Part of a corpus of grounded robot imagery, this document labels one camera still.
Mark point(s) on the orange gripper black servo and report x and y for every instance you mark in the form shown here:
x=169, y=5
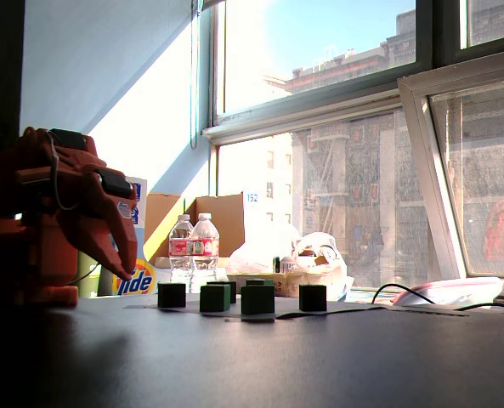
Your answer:
x=107, y=211

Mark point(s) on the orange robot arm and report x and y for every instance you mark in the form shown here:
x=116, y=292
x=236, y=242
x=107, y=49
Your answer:
x=43, y=263

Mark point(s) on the black cube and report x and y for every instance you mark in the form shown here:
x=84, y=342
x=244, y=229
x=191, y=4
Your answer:
x=233, y=291
x=171, y=295
x=313, y=298

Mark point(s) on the olive green container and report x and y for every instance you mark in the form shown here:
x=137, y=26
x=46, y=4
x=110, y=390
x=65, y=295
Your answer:
x=89, y=276

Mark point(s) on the Tide detergent box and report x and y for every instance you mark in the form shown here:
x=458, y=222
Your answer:
x=143, y=282

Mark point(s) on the clear water bottle red label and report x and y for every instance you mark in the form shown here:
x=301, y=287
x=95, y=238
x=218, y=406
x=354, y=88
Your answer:
x=205, y=246
x=179, y=238

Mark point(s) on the brown cardboard box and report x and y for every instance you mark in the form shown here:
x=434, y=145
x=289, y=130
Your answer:
x=217, y=221

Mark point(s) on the white plastic bag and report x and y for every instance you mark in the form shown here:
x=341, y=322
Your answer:
x=260, y=255
x=336, y=263

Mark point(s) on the small dark can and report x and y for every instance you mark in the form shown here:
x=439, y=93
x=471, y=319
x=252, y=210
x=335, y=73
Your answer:
x=276, y=264

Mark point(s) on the small printed can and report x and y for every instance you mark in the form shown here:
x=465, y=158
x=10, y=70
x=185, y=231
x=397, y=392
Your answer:
x=286, y=265

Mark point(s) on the flat cardboard tray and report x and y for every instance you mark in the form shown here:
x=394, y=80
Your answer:
x=285, y=289

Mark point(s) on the white power strip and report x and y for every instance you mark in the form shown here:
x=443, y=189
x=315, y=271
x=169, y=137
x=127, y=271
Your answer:
x=460, y=291

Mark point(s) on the white window screen frame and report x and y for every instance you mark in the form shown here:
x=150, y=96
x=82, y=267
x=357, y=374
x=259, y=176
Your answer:
x=434, y=178

